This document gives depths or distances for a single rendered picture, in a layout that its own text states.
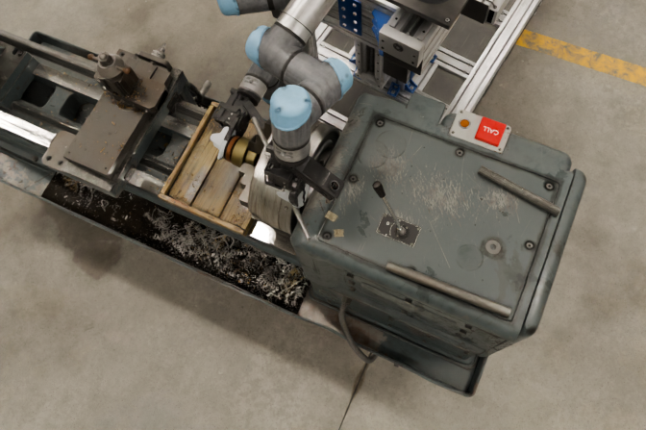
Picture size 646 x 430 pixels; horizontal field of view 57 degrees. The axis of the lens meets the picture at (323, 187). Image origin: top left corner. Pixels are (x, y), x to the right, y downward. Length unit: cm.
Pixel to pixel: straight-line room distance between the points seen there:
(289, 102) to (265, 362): 170
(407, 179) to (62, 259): 196
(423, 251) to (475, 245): 12
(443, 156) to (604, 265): 150
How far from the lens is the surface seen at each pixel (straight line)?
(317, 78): 114
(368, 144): 145
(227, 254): 209
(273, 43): 119
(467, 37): 291
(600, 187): 294
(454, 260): 137
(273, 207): 150
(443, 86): 275
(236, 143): 165
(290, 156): 116
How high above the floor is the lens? 257
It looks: 69 degrees down
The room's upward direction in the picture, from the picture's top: 12 degrees counter-clockwise
